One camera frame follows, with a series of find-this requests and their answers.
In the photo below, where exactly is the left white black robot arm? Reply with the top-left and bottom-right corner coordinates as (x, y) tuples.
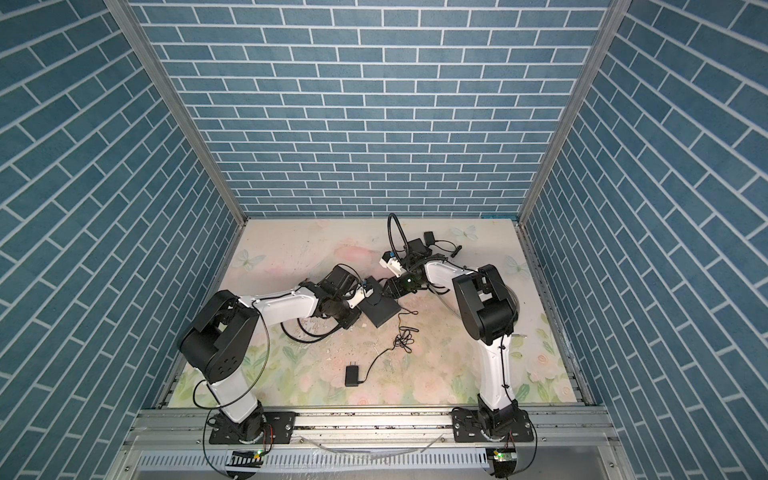
(178, 282), (369, 425)

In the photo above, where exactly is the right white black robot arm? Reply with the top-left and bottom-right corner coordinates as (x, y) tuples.
(383, 260), (520, 423)

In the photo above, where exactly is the black loose power adapter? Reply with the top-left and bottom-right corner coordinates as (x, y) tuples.
(344, 365), (360, 387)

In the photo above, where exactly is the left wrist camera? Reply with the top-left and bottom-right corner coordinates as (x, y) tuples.
(320, 264), (366, 309)

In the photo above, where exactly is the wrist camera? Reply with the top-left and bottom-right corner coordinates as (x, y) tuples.
(379, 239), (432, 277)
(320, 264), (366, 309)

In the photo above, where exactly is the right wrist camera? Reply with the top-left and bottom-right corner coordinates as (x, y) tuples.
(379, 239), (432, 277)

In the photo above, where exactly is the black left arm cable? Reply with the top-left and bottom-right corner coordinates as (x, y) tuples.
(191, 311), (349, 412)

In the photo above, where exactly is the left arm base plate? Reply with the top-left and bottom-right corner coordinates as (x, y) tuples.
(206, 409), (297, 446)

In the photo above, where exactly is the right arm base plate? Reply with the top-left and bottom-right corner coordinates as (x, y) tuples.
(450, 407), (535, 443)

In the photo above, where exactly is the aluminium front rail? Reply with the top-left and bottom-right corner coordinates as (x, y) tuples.
(122, 406), (619, 451)

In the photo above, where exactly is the white slotted cable duct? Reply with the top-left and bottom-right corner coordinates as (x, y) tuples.
(138, 448), (489, 473)

